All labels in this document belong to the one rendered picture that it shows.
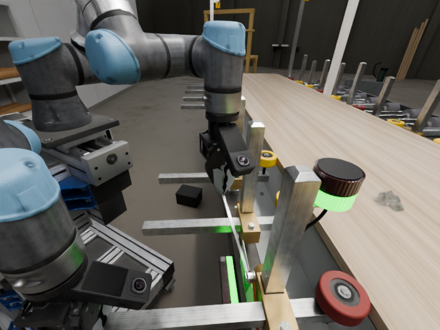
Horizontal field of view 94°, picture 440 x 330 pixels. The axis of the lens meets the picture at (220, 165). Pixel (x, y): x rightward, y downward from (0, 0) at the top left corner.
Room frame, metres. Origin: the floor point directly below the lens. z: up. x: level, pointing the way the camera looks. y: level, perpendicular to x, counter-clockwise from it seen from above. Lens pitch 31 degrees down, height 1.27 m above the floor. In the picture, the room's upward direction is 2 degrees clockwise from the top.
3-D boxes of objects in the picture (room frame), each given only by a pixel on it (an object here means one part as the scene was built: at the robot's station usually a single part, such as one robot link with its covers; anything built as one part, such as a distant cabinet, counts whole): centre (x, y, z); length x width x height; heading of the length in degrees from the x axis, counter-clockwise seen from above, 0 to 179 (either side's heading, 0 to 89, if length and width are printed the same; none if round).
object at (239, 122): (0.72, -0.06, 0.88); 0.04 x 0.04 x 0.48; 5
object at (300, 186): (0.22, -0.11, 0.90); 0.04 x 0.04 x 0.48; 5
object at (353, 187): (0.23, -0.16, 1.12); 0.06 x 0.06 x 0.02
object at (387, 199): (0.45, -0.48, 0.91); 0.09 x 0.07 x 0.02; 129
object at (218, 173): (0.42, 0.01, 0.98); 0.06 x 0.03 x 0.09; 25
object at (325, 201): (0.23, -0.16, 1.10); 0.06 x 0.06 x 0.02
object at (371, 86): (6.00, -3.91, 0.47); 0.97 x 0.78 x 0.94; 63
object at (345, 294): (0.19, -0.22, 0.85); 0.08 x 0.08 x 0.11
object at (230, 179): (0.43, -0.01, 0.98); 0.06 x 0.03 x 0.09; 25
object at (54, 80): (0.62, 0.49, 1.20); 0.13 x 0.12 x 0.14; 144
